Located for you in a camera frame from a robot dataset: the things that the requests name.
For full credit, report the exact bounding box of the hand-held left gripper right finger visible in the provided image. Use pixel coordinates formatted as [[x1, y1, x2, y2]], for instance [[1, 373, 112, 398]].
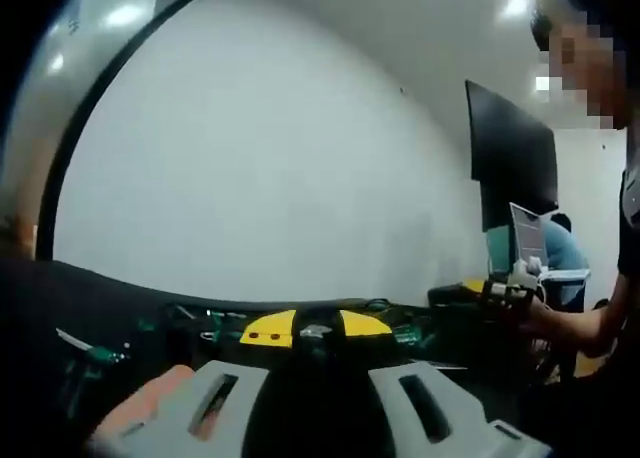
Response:
[[332, 307, 554, 458]]

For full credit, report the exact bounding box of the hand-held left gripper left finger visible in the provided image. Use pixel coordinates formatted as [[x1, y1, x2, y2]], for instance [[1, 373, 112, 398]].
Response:
[[87, 307, 314, 458]]

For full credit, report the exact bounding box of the black toolbox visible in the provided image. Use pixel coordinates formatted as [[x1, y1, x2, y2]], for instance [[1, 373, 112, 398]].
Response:
[[134, 283, 484, 374]]

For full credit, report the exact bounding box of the green handled screwdriver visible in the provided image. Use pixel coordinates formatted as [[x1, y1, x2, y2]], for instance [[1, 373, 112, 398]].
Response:
[[54, 326, 132, 368]]

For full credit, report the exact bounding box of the person's left hand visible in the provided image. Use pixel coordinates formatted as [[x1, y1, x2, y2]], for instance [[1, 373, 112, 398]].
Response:
[[97, 364, 196, 444]]

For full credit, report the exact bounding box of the person's black shirt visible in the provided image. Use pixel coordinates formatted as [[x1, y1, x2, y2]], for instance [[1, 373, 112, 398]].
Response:
[[617, 165, 640, 279]]

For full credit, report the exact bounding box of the black monitor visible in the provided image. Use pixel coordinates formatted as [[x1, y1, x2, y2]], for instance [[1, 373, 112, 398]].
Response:
[[464, 79, 560, 234]]

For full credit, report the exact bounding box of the black curved frame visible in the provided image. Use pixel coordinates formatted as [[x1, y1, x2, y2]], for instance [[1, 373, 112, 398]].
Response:
[[35, 0, 217, 262]]

